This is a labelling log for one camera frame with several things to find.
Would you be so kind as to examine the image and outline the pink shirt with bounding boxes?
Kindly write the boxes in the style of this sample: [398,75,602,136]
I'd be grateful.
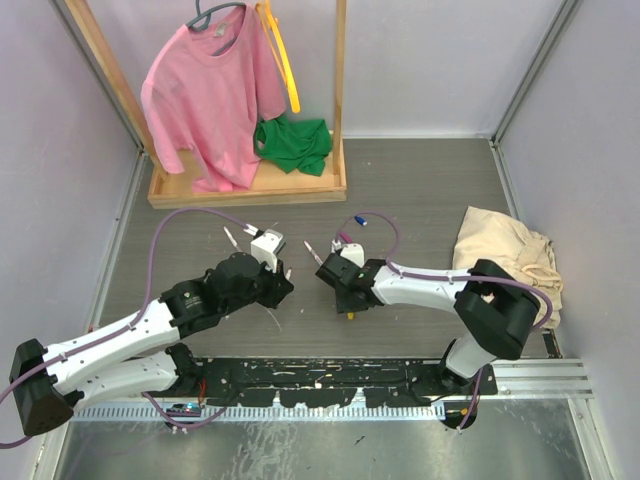
[141,6,286,192]

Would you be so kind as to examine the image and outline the wooden rack base tray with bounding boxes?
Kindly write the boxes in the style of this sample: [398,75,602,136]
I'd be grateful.
[147,136,347,209]

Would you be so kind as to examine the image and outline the grey clothes hanger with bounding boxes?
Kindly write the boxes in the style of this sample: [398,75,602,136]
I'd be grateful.
[185,0,249,56]

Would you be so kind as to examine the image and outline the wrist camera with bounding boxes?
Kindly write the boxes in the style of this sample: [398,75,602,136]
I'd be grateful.
[332,240,365,267]
[250,229,286,272]

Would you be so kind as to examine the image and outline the white marker orange tip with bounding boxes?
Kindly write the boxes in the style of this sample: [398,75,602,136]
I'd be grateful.
[303,240,323,266]

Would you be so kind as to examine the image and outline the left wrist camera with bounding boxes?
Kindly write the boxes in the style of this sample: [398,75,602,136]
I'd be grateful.
[250,229,286,272]

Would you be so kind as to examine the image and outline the beige cloth bag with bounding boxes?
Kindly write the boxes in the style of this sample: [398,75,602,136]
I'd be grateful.
[452,206,564,329]

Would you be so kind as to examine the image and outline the blue white pen cap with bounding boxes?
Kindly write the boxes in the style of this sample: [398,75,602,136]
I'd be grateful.
[354,215,368,227]

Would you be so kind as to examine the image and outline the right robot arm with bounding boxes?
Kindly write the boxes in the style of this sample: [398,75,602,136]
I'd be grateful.
[316,249,540,394]

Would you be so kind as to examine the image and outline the white pen purple end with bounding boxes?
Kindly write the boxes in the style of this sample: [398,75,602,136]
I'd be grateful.
[222,226,242,252]

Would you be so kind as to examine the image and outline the yellow hanger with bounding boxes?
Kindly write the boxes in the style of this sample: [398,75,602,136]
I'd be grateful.
[255,0,301,114]

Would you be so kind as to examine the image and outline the wooden rack right post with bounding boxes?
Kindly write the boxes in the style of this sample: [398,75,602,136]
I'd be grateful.
[332,0,347,176]

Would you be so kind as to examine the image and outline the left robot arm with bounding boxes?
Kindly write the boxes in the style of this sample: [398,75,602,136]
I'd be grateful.
[1,252,294,438]

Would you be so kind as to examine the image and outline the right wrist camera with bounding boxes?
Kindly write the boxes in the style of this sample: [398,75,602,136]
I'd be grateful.
[332,240,365,267]

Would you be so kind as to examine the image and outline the green cloth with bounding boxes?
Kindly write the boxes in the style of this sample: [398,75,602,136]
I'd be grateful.
[253,115,332,177]

